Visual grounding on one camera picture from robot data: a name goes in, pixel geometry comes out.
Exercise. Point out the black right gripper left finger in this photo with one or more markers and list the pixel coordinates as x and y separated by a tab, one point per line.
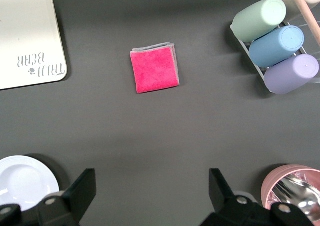
80	193

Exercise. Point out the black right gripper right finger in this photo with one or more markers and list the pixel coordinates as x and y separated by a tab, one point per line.
222	198

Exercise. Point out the white round plate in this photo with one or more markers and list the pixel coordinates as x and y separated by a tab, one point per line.
25	178

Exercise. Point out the pink ribbed bowl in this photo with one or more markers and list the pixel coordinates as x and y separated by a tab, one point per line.
271	183

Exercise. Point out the metal scoop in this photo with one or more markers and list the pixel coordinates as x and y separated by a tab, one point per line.
300	193

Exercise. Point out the pale purple cup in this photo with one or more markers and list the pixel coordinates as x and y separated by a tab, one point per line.
290	73

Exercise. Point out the pink folded cloth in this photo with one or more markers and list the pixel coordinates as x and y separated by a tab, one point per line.
155	70

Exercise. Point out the pale blue cup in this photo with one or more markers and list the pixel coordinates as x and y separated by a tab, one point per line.
272	46

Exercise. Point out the cream tray with bear print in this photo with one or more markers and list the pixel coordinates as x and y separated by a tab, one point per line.
27	36

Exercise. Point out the pale green cup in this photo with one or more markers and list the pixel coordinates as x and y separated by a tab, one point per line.
257	19

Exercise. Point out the wooden rack dowel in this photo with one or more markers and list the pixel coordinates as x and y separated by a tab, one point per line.
306	11

